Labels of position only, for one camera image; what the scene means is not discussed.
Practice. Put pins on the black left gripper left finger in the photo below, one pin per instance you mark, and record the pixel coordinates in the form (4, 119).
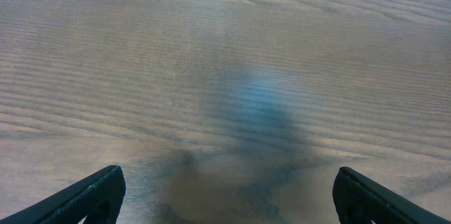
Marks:
(95, 199)

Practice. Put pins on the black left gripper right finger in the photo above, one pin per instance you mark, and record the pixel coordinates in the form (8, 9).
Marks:
(360, 200)

